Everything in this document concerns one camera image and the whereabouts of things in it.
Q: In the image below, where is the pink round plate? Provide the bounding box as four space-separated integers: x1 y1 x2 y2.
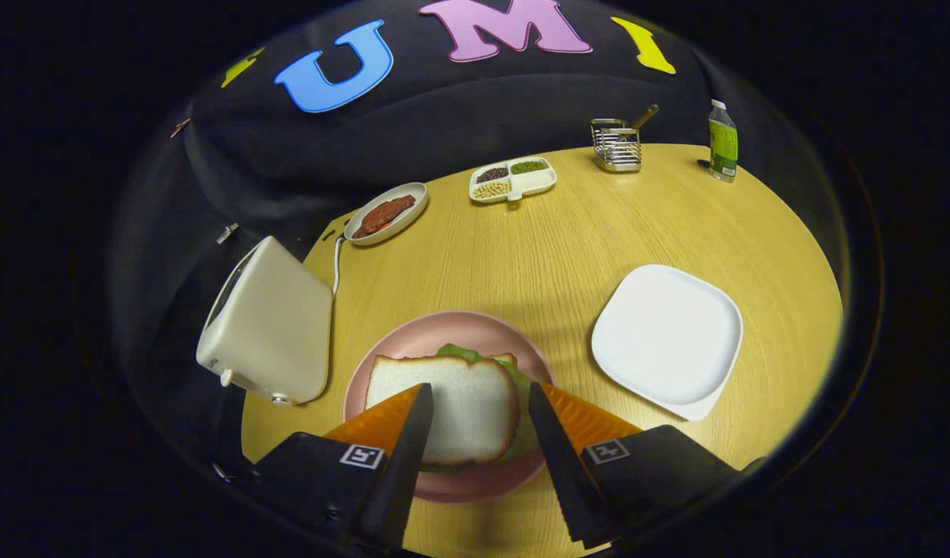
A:
343 311 557 504

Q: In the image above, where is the metal wire rack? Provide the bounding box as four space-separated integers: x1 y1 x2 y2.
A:
590 118 643 173

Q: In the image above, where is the green lettuce leaf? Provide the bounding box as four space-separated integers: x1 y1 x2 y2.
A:
421 343 539 474

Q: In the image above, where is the white square plate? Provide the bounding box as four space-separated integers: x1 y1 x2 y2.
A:
590 264 744 422

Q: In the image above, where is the white divided dish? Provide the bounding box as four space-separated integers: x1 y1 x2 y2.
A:
469 157 558 205

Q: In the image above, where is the black backdrop cloth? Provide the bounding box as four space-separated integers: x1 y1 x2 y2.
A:
111 0 832 311

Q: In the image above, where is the white toaster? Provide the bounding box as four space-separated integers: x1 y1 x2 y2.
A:
196 236 334 406

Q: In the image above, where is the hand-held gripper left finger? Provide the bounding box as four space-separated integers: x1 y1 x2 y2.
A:
246 383 435 553

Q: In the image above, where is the wooden handled utensil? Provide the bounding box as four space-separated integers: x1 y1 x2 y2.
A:
611 105 660 136

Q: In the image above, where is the green label bottle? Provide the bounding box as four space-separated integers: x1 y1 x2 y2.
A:
707 99 739 184

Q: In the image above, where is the brown meat slice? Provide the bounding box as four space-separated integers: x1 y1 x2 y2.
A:
352 195 417 239

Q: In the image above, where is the beige oval plate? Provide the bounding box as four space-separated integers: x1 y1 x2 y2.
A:
344 182 429 247

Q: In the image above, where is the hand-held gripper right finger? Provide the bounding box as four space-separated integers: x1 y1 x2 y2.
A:
528 381 743 547

